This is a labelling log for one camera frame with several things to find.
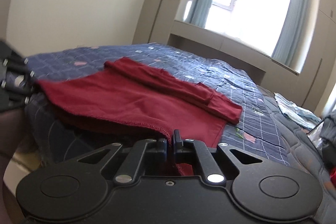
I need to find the dark red knit garment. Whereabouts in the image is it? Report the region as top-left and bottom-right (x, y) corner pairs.
(34, 56), (243, 177)

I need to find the grey clothes pile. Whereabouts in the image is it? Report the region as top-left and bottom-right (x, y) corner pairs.
(308, 110), (336, 170)

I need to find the blue checked floral quilt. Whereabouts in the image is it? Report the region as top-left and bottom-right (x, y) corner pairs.
(26, 43), (328, 178)

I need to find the light blue patterned cloth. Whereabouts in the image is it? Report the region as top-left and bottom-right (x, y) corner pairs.
(274, 93), (322, 130)

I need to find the beige window bench cabinet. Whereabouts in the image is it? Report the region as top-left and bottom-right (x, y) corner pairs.
(167, 19), (300, 85)

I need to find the tall beige right wardrobe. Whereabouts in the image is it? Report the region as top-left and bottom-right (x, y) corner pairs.
(262, 0), (336, 119)

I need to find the right blue curtain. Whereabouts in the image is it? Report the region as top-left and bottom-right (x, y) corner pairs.
(271, 0), (309, 67)

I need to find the white framed window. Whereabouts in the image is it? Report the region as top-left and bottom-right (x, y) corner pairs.
(205, 0), (290, 56)

